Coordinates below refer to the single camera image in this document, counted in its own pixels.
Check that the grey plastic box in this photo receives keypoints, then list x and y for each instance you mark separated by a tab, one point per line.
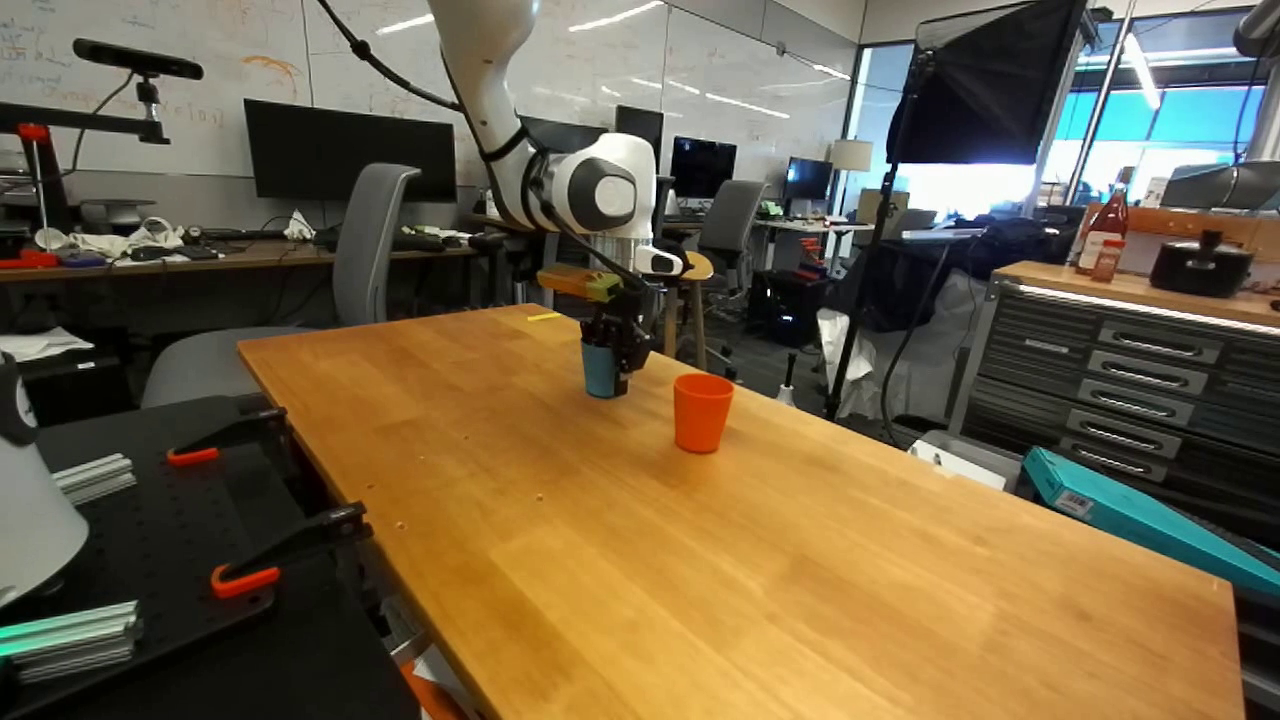
962	461

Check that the black camera bar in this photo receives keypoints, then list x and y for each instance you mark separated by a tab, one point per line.
139	59

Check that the grey drawer tool cabinet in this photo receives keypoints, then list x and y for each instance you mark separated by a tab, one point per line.
1135	382

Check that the black photo softbox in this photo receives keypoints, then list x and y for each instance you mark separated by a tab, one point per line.
994	84

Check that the yellow tape strip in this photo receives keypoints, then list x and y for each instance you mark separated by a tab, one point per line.
541	317

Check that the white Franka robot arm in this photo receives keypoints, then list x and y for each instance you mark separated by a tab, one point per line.
532	145

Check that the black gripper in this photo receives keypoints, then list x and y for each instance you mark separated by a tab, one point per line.
625	315

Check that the red bottle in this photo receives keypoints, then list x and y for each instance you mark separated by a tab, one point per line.
1100	237

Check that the black light stand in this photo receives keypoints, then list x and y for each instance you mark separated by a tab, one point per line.
860	293

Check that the blue plastic cup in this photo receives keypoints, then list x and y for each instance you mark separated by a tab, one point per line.
598	375

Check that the orange plastic cup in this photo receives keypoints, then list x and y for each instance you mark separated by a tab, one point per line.
702	412

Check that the aluminium extrusion bars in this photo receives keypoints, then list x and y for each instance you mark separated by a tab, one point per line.
65	639

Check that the black computer monitor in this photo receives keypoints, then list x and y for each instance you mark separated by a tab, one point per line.
350	150

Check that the teal case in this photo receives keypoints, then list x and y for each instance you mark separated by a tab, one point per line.
1162	525

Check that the grey office chair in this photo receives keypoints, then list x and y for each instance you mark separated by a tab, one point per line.
346	283

